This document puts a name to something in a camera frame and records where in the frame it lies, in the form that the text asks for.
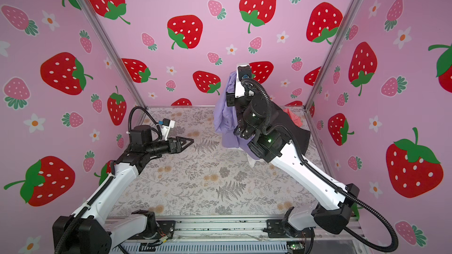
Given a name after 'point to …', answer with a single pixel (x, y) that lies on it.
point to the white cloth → (252, 160)
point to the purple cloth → (225, 120)
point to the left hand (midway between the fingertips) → (189, 141)
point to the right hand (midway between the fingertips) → (238, 73)
